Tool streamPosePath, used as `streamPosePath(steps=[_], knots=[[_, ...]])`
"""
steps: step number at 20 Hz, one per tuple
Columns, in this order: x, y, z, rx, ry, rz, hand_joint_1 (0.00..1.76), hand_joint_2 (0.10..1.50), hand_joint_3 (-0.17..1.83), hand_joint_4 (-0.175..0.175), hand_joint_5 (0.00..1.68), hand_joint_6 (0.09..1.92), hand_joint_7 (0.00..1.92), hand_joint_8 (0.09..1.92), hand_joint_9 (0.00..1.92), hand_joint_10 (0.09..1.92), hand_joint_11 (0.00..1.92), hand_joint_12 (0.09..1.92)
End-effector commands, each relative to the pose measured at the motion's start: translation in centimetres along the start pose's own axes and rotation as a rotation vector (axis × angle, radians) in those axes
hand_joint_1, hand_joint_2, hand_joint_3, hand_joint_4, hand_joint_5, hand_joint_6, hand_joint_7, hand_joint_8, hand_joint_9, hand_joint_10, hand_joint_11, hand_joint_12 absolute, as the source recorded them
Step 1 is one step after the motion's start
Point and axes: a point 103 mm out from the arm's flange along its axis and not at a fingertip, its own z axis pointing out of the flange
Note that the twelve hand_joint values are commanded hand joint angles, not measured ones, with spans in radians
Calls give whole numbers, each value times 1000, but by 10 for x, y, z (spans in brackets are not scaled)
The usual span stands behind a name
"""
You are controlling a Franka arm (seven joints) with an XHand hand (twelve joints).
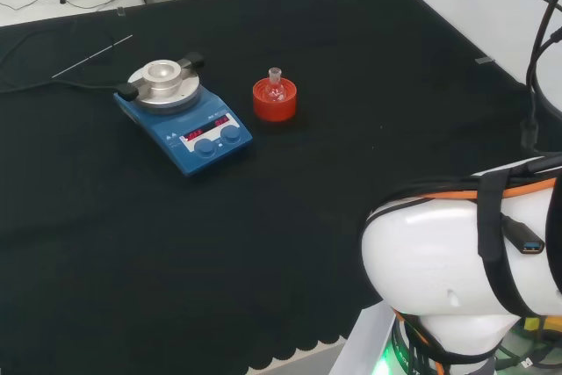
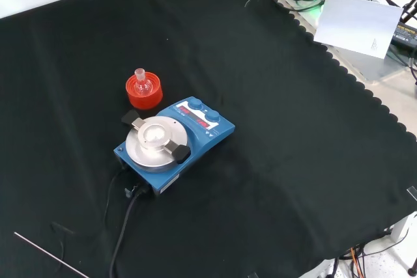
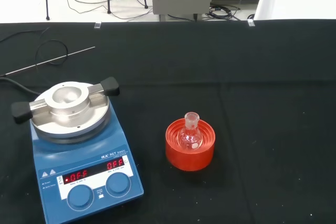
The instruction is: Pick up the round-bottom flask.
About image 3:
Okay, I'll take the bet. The black floor cable bundle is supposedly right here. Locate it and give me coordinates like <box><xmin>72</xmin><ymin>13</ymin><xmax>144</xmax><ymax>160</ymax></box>
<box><xmin>206</xmin><ymin>3</ymin><xmax>242</xmax><ymax>22</ymax></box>

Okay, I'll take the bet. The orange ribbed flask stand ring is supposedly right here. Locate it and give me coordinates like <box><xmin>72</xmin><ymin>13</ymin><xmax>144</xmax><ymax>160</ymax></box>
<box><xmin>165</xmin><ymin>119</ymin><xmax>216</xmax><ymax>172</ymax></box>

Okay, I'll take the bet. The blue magnetic stirrer heater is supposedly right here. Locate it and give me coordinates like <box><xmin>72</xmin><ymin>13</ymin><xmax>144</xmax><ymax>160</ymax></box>
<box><xmin>10</xmin><ymin>76</ymin><xmax>145</xmax><ymax>224</ymax></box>

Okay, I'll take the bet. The thick black power cable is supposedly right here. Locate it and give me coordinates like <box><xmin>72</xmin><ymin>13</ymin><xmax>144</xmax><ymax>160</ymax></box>
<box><xmin>0</xmin><ymin>76</ymin><xmax>40</xmax><ymax>96</ymax></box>

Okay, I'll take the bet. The black bench cloth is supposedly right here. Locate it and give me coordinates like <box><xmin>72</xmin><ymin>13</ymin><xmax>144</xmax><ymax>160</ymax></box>
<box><xmin>0</xmin><ymin>19</ymin><xmax>336</xmax><ymax>224</ymax></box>

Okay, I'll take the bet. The thin metal rod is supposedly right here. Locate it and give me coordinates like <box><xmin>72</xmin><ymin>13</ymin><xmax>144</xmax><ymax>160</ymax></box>
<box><xmin>5</xmin><ymin>46</ymin><xmax>96</xmax><ymax>76</ymax></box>

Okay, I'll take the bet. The thin black cable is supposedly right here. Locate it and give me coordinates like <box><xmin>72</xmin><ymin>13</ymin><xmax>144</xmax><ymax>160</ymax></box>
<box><xmin>0</xmin><ymin>26</ymin><xmax>69</xmax><ymax>66</ymax></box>

